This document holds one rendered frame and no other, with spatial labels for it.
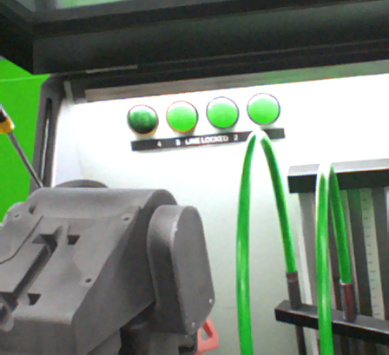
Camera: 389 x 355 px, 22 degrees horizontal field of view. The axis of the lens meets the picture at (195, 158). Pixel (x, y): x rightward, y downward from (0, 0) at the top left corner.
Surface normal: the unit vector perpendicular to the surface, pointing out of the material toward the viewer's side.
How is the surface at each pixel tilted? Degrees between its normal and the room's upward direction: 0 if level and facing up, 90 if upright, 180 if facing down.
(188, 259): 90
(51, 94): 43
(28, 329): 80
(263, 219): 90
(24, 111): 90
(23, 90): 90
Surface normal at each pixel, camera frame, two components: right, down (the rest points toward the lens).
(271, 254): -0.18, 0.36
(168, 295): -0.38, 0.37
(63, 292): -0.23, -0.82
